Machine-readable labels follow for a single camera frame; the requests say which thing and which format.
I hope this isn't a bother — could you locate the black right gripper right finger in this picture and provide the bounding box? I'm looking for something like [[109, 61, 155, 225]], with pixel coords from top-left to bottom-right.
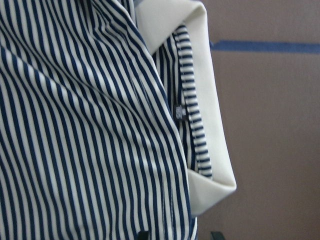
[[210, 231, 221, 240]]

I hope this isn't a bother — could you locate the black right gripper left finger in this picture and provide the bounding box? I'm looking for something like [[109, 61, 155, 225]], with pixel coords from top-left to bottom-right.
[[137, 231, 149, 240]]

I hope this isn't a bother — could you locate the navy white striped polo shirt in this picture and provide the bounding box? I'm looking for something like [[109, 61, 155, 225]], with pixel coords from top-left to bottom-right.
[[0, 0, 237, 240]]

